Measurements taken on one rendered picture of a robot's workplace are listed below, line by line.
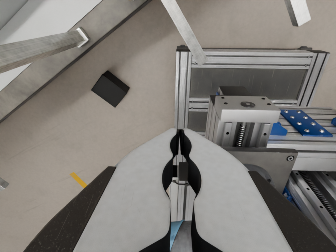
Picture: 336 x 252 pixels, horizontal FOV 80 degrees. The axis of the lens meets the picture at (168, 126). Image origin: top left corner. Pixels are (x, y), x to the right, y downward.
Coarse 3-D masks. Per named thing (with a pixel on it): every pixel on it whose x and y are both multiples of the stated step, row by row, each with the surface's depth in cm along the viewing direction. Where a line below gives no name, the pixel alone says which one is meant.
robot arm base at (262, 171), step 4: (244, 164) 48; (248, 164) 48; (252, 164) 48; (248, 168) 47; (252, 168) 47; (256, 168) 47; (260, 168) 48; (260, 172) 46; (264, 172) 47; (264, 176) 46; (268, 176) 47; (268, 180) 48; (272, 180) 48; (272, 184) 48
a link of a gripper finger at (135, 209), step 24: (144, 144) 10; (168, 144) 10; (120, 168) 9; (144, 168) 9; (168, 168) 9; (120, 192) 8; (144, 192) 8; (96, 216) 7; (120, 216) 7; (144, 216) 7; (168, 216) 7; (96, 240) 6; (120, 240) 6; (144, 240) 6; (168, 240) 6
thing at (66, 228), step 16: (80, 192) 8; (96, 192) 8; (64, 208) 7; (80, 208) 7; (48, 224) 6; (64, 224) 6; (80, 224) 6; (32, 240) 6; (48, 240) 6; (64, 240) 6
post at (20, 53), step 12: (48, 36) 49; (60, 36) 54; (72, 36) 59; (84, 36) 65; (0, 48) 36; (12, 48) 38; (24, 48) 40; (36, 48) 43; (48, 48) 47; (60, 48) 52; (0, 60) 34; (12, 60) 36; (24, 60) 40; (36, 60) 46; (0, 72) 36
